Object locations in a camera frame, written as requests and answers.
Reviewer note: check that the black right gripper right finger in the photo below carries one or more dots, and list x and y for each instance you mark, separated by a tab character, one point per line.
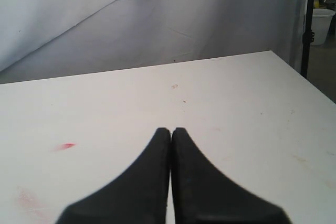
203	194

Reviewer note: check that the white backdrop cloth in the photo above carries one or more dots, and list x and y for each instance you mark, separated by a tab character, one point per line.
53	38

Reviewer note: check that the black stand pole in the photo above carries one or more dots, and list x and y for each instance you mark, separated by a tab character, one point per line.
308	37

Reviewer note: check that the white plastic bucket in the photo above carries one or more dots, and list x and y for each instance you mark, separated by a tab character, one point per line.
321	20

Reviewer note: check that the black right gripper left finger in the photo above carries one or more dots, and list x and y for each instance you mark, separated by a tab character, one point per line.
138	195

